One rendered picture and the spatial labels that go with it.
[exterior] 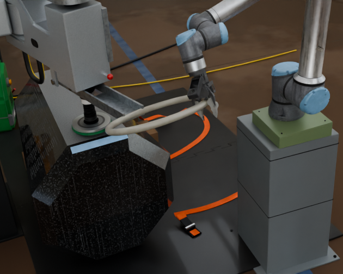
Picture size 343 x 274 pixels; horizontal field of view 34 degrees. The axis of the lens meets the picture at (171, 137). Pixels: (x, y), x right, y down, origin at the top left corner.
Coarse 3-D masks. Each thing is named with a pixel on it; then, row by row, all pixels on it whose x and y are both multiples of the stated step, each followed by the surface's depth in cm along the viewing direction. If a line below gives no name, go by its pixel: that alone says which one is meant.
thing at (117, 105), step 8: (96, 88) 304; (104, 88) 296; (80, 96) 297; (88, 96) 289; (96, 96) 295; (104, 96) 294; (112, 96) 292; (120, 96) 285; (96, 104) 285; (104, 104) 278; (112, 104) 285; (120, 104) 284; (128, 104) 281; (136, 104) 275; (112, 112) 274; (120, 112) 267; (128, 112) 276; (128, 120) 269
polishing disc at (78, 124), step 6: (96, 114) 319; (102, 114) 319; (78, 120) 315; (102, 120) 313; (108, 120) 312; (72, 126) 309; (78, 126) 309; (84, 126) 308; (90, 126) 308; (96, 126) 307; (102, 126) 307; (84, 132) 305; (90, 132) 304
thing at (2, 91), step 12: (0, 60) 485; (0, 72) 478; (0, 84) 477; (0, 96) 479; (12, 96) 502; (0, 108) 482; (12, 108) 494; (0, 120) 487; (12, 120) 489; (0, 132) 494
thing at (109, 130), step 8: (184, 96) 268; (152, 104) 273; (160, 104) 272; (168, 104) 272; (200, 104) 235; (136, 112) 270; (144, 112) 272; (184, 112) 230; (192, 112) 232; (120, 120) 264; (160, 120) 228; (168, 120) 228; (176, 120) 229; (112, 128) 254; (120, 128) 235; (128, 128) 231; (136, 128) 230; (144, 128) 228; (152, 128) 229
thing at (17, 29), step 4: (8, 4) 324; (12, 4) 323; (8, 8) 326; (12, 8) 324; (16, 8) 324; (12, 12) 326; (16, 12) 325; (12, 16) 327; (16, 16) 327; (12, 20) 329; (16, 20) 328; (20, 20) 328; (12, 24) 330; (16, 24) 329; (20, 24) 329; (12, 28) 332; (16, 28) 331; (20, 28) 330; (16, 32) 332; (20, 32) 331
